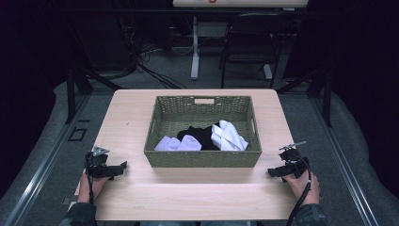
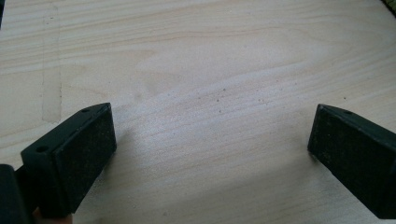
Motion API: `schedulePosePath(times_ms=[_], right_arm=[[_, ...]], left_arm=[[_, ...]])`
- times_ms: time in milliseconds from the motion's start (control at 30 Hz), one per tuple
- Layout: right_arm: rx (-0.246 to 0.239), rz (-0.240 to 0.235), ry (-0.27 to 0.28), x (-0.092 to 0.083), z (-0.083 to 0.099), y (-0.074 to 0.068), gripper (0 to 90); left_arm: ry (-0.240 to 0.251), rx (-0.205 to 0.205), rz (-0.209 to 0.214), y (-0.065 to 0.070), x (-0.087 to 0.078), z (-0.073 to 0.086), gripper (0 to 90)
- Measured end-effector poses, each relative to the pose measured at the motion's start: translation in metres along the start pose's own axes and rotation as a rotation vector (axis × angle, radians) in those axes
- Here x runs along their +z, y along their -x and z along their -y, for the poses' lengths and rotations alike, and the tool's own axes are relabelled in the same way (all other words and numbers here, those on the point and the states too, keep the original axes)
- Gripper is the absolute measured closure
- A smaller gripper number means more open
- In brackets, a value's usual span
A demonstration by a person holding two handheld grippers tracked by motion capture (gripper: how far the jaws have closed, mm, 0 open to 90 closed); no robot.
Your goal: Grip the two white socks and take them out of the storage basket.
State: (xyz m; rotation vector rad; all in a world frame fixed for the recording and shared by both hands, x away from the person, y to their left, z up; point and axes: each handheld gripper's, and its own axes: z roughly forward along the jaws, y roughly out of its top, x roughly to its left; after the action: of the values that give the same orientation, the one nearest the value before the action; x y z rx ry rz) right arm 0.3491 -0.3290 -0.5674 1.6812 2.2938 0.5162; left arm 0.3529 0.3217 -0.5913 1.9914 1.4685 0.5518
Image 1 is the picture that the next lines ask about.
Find person's left hand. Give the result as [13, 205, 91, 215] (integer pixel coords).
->
[77, 171, 115, 203]

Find black sock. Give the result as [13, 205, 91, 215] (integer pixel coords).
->
[176, 121, 222, 152]

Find person's right hand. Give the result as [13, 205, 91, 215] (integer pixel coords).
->
[281, 170, 321, 206]

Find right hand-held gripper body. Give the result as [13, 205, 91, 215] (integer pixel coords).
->
[273, 140, 311, 184]

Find white sock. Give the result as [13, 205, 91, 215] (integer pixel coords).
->
[154, 134, 202, 152]

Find green woven basket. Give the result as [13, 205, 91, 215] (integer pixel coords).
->
[143, 95, 263, 169]

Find bundle of floor cables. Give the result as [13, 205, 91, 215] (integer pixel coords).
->
[119, 18, 189, 90]

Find black metal stand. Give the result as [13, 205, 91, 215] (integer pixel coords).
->
[276, 67, 333, 128]
[65, 67, 123, 124]

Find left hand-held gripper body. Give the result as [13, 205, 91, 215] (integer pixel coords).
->
[84, 146, 124, 180]

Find black cable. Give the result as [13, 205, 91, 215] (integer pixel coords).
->
[284, 156, 312, 226]
[84, 156, 95, 205]

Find white cloth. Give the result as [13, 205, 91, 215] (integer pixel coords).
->
[210, 120, 249, 152]

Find black chair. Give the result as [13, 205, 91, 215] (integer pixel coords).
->
[218, 12, 299, 90]

